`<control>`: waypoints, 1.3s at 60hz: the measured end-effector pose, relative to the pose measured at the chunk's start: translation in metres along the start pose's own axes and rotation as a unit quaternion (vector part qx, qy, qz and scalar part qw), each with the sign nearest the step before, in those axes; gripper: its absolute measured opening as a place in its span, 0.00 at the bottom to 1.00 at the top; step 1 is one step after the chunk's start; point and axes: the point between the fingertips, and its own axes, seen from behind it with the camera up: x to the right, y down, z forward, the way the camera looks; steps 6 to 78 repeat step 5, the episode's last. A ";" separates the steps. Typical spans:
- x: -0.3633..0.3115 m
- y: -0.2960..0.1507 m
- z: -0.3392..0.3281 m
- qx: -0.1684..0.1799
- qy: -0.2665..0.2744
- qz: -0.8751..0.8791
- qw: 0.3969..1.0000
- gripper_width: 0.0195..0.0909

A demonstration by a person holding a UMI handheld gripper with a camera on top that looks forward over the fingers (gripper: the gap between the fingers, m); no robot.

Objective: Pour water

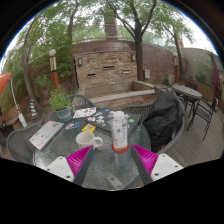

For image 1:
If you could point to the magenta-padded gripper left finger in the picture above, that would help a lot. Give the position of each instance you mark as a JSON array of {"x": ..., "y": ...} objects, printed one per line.
[{"x": 60, "y": 167}]

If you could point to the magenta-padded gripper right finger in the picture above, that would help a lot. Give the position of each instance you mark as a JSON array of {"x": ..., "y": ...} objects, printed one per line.
[{"x": 165, "y": 165}]

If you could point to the clear white-capped drink bottle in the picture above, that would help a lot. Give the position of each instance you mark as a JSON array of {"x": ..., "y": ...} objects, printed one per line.
[{"x": 119, "y": 130}]

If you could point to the silver laptop with stickers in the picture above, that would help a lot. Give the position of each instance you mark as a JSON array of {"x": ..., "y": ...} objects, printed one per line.
[{"x": 46, "y": 134}]

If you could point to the white ceramic mug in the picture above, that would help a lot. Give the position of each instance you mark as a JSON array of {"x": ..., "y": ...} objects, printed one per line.
[{"x": 85, "y": 139}]

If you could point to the blue sticker card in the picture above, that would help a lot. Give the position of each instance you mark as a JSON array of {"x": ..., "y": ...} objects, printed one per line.
[{"x": 72, "y": 125}]

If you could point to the black backpack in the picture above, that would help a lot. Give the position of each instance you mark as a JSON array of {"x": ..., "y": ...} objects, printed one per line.
[{"x": 163, "y": 120}]

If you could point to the yellow square card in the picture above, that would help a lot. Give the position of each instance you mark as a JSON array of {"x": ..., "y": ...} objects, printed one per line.
[{"x": 88, "y": 128}]

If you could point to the small grey card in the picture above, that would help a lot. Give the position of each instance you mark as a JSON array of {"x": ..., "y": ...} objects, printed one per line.
[{"x": 115, "y": 181}]

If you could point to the white sticker sheet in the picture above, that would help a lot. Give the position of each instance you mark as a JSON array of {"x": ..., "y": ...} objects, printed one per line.
[{"x": 84, "y": 112}]

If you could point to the blue yellow striped cone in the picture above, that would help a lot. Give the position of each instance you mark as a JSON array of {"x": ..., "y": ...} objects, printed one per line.
[{"x": 33, "y": 109}]

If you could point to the dark metal patio chair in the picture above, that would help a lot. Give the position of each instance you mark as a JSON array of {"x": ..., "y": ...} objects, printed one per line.
[{"x": 205, "y": 113}]

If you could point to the green plant in blue pot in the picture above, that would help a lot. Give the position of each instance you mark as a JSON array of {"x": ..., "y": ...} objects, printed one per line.
[{"x": 60, "y": 100}]

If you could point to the dark round patio table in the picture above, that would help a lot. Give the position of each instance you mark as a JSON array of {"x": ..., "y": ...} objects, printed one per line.
[{"x": 186, "y": 91}]

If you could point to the maroon folded umbrella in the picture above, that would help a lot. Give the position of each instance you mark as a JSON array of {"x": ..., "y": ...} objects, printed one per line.
[{"x": 215, "y": 76}]

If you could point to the orange patio umbrella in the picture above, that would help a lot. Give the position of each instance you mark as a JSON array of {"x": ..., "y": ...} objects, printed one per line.
[{"x": 4, "y": 81}]

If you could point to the forked dark tree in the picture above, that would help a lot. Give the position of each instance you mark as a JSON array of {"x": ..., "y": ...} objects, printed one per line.
[{"x": 139, "y": 60}]

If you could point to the wooden globe lamp post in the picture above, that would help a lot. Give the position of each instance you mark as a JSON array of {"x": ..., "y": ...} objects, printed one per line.
[{"x": 54, "y": 76}]

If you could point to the grey wall box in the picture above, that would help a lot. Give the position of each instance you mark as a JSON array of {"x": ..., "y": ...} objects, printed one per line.
[{"x": 147, "y": 74}]

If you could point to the black wall lamp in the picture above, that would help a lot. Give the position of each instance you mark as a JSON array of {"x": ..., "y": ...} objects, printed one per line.
[
  {"x": 133, "y": 57},
  {"x": 80, "y": 61}
]

